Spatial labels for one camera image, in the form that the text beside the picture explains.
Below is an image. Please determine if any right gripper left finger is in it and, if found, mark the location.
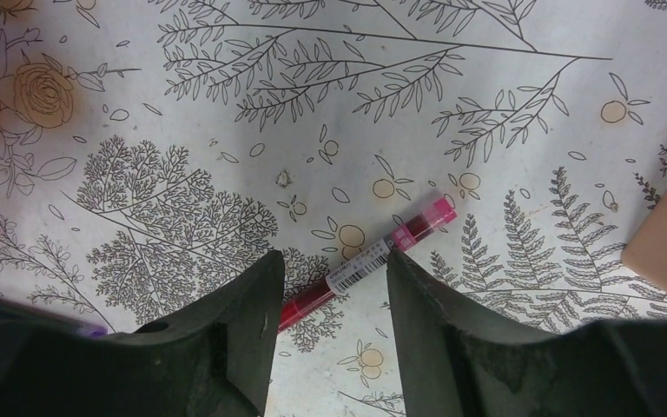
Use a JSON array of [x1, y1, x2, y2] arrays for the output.
[[0, 250, 285, 416]]

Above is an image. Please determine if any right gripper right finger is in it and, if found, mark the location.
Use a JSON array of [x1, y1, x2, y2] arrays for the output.
[[386, 251, 667, 416]]

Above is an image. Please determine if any dark red gel pen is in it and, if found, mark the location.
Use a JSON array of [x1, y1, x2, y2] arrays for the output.
[[278, 197, 457, 333]]

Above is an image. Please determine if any purple gel pen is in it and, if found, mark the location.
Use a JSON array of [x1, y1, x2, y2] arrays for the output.
[[0, 299, 109, 337]]

